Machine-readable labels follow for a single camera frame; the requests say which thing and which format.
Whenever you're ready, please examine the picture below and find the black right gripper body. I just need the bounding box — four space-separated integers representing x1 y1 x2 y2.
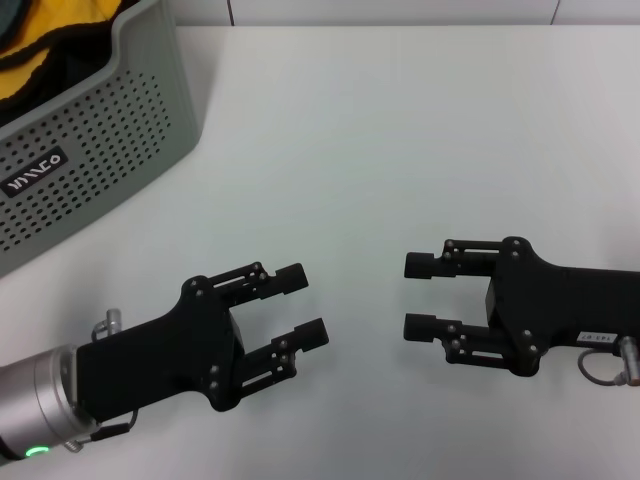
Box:
483 236 640 377

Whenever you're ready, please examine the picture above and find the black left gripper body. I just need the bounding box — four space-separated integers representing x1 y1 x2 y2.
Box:
74 273 247 413

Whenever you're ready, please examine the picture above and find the green yellow towel black trim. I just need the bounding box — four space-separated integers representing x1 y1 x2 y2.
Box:
0 0 124 69

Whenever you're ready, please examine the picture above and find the grey perforated storage box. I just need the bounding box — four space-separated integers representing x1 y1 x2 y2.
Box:
0 0 209 279

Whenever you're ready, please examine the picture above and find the black cable with ribbed plug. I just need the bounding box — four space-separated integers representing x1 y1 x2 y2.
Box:
62 409 141 454

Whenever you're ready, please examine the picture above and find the grey cable with silver plug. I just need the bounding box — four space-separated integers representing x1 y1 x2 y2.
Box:
579 337 640 387

